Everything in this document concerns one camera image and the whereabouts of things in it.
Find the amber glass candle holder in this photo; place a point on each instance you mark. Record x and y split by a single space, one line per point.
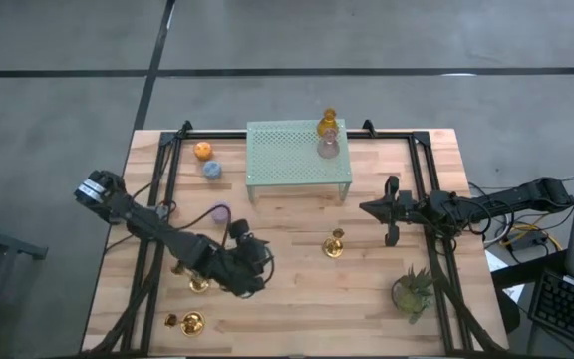
328 124

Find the pink glass candle holder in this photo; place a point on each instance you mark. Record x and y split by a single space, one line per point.
328 148

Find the black keyboard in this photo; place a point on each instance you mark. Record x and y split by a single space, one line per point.
571 309

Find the white paper sheet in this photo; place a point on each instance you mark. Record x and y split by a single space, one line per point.
503 279

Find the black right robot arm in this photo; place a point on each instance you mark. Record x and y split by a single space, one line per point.
516 197

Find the green perforated metal shelf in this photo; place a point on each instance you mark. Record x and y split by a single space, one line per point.
282 154

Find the black aluminium table frame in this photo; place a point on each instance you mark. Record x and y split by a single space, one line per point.
207 134

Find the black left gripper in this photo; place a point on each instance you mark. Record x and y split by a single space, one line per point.
242 264

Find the brass candlestick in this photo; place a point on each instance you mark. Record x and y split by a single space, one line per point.
192 324
333 248
198 285

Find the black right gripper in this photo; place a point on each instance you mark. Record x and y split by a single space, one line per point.
406 209

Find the potted succulent plant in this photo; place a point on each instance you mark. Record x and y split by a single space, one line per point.
411 295

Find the black power adapter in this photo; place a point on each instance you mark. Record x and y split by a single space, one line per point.
528 242

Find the purple small cup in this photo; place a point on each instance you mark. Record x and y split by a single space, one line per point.
221 213

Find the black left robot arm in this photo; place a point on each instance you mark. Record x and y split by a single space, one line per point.
167 237

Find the blue ball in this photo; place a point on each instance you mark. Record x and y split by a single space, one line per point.
212 170

